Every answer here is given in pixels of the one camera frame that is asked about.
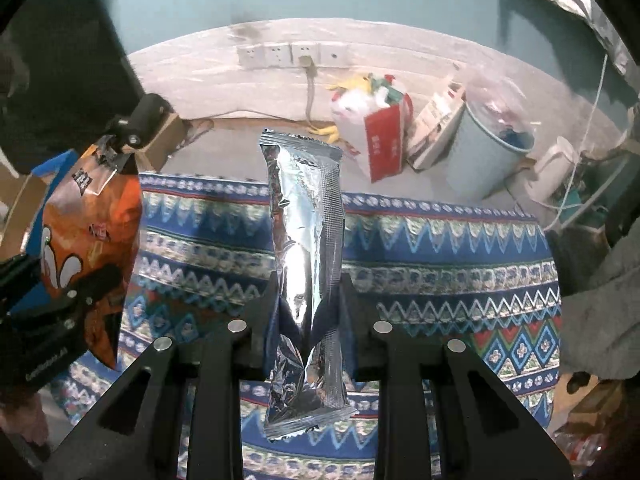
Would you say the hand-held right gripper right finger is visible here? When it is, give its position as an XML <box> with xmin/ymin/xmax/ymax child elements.
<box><xmin>337</xmin><ymin>275</ymin><xmax>573</xmax><ymax>480</ymax></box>

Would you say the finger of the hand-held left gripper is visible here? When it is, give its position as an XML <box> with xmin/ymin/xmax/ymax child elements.
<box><xmin>64</xmin><ymin>264</ymin><xmax>127</xmax><ymax>329</ymax></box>
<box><xmin>102</xmin><ymin>94</ymin><xmax>173</xmax><ymax>166</ymax></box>

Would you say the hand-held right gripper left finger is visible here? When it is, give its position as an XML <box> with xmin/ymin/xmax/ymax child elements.
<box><xmin>65</xmin><ymin>272</ymin><xmax>281</xmax><ymax>480</ymax></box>

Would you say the orange snack bag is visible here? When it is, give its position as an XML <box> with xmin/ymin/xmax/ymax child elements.
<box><xmin>37</xmin><ymin>142</ymin><xmax>146</xmax><ymax>373</ymax></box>

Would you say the silver foil snack packet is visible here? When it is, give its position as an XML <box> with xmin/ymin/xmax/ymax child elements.
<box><xmin>257</xmin><ymin>129</ymin><xmax>358</xmax><ymax>443</ymax></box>

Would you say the person's left hand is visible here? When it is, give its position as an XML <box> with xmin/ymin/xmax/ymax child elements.
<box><xmin>0</xmin><ymin>392</ymin><xmax>48</xmax><ymax>461</ymax></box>

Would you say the small cardboard box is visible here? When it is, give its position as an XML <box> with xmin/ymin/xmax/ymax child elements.
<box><xmin>132</xmin><ymin>110</ymin><xmax>193</xmax><ymax>173</ymax></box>

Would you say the patterned blue blanket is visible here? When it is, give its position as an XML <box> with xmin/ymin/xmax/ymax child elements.
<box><xmin>47</xmin><ymin>170</ymin><xmax>563</xmax><ymax>480</ymax></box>

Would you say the dark furniture panel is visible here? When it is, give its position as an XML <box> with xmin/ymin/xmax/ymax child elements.
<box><xmin>0</xmin><ymin>0</ymin><xmax>148</xmax><ymax>176</ymax></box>

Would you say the yellow banana peel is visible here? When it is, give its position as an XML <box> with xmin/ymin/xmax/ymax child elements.
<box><xmin>307</xmin><ymin>122</ymin><xmax>341</xmax><ymax>143</ymax></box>

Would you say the red paper bag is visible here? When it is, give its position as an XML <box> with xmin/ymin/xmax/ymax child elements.
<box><xmin>362</xmin><ymin>92</ymin><xmax>416</xmax><ymax>183</ymax></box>

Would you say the light blue trash bin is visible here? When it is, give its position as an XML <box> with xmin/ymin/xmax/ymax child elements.
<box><xmin>447</xmin><ymin>100</ymin><xmax>538</xmax><ymax>201</ymax></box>

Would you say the white paper box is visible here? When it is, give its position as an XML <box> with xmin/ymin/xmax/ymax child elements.
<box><xmin>405</xmin><ymin>76</ymin><xmax>468</xmax><ymax>171</ymax></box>

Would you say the grey cloth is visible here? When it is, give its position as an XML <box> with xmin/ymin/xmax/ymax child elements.
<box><xmin>545</xmin><ymin>230</ymin><xmax>640</xmax><ymax>381</ymax></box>

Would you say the white kettle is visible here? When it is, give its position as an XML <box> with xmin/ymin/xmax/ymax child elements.
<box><xmin>532</xmin><ymin>136</ymin><xmax>583</xmax><ymax>201</ymax></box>

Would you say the clear plastic bin liner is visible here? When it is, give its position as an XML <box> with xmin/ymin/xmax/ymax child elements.
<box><xmin>462</xmin><ymin>67</ymin><xmax>538</xmax><ymax>153</ymax></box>

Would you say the white wall socket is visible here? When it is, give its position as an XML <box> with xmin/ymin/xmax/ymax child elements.
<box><xmin>263</xmin><ymin>42</ymin><xmax>292</xmax><ymax>67</ymax></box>
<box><xmin>318</xmin><ymin>44</ymin><xmax>347</xmax><ymax>67</ymax></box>
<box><xmin>290</xmin><ymin>42</ymin><xmax>321</xmax><ymax>66</ymax></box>
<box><xmin>237</xmin><ymin>44</ymin><xmax>266</xmax><ymax>68</ymax></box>

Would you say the grey plug with cable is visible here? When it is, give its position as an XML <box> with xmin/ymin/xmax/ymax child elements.
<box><xmin>298</xmin><ymin>55</ymin><xmax>321</xmax><ymax>128</ymax></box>

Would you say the white cable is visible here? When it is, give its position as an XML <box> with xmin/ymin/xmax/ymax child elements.
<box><xmin>552</xmin><ymin>52</ymin><xmax>608</xmax><ymax>231</ymax></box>

